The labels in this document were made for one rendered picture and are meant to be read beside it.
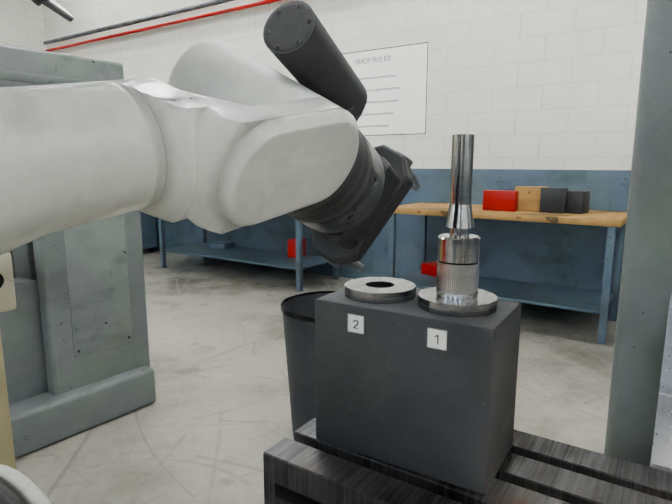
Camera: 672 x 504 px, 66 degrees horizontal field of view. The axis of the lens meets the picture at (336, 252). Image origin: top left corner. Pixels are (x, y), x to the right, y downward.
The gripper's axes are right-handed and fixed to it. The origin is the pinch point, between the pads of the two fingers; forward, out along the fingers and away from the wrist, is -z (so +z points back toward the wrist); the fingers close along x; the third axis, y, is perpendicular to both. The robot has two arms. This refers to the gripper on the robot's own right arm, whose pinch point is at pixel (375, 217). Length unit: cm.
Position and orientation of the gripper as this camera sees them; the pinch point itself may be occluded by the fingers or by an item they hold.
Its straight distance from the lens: 54.9
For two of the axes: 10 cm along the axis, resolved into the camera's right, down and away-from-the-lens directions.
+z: -3.8, -2.0, -9.0
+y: -7.3, -5.3, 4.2
